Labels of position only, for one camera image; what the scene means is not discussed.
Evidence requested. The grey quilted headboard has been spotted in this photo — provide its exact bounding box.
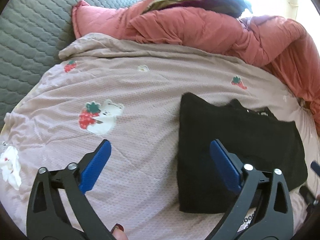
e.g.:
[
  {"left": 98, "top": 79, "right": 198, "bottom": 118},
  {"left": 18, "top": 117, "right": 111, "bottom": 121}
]
[{"left": 1, "top": 0, "right": 140, "bottom": 125}]

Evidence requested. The pink quilted comforter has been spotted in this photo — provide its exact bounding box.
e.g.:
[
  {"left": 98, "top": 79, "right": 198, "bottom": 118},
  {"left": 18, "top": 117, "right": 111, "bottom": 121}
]
[{"left": 72, "top": 1, "right": 319, "bottom": 124}]

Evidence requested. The person's left hand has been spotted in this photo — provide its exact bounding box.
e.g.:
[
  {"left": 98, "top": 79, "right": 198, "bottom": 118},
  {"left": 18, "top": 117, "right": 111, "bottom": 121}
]
[{"left": 111, "top": 224, "right": 128, "bottom": 240}]

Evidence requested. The mauve cartoon print bedsheet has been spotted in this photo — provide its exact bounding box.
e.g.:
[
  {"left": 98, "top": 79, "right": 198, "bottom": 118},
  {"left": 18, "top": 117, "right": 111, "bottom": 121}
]
[{"left": 1, "top": 34, "right": 319, "bottom": 239}]

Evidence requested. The black printed t-shirt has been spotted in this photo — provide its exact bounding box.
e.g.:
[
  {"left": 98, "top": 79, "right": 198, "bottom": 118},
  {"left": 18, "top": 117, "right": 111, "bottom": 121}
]
[{"left": 177, "top": 93, "right": 308, "bottom": 214}]

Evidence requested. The multicolour striped blanket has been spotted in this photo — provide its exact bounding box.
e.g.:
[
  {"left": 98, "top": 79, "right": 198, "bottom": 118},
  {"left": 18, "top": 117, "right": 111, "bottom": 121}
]
[{"left": 143, "top": 0, "right": 252, "bottom": 18}]

